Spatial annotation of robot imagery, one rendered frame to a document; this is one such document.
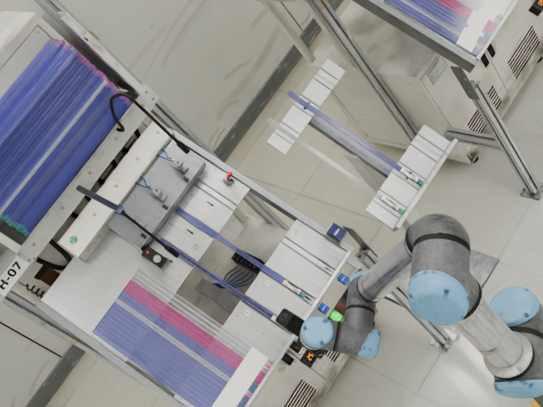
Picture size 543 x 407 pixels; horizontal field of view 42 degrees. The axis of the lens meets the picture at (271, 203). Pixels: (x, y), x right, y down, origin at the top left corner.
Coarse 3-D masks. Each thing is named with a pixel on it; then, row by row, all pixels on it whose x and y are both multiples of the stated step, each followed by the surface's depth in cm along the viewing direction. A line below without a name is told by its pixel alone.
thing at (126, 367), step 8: (40, 304) 214; (48, 312) 213; (56, 320) 213; (64, 320) 213; (72, 328) 212; (80, 336) 211; (88, 336) 212; (88, 344) 211; (96, 344) 211; (104, 352) 210; (112, 360) 210; (120, 360) 210; (128, 368) 209; (136, 368) 214; (136, 376) 208; (144, 376) 208; (144, 384) 208; (152, 384) 208; (160, 392) 207; (168, 392) 210; (168, 400) 206; (176, 400) 207
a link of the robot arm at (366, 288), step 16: (416, 224) 149; (432, 224) 143; (448, 224) 142; (464, 240) 149; (384, 256) 165; (400, 256) 157; (368, 272) 170; (384, 272) 164; (400, 272) 160; (352, 288) 178; (368, 288) 171; (384, 288) 167; (352, 304) 175; (368, 304) 175
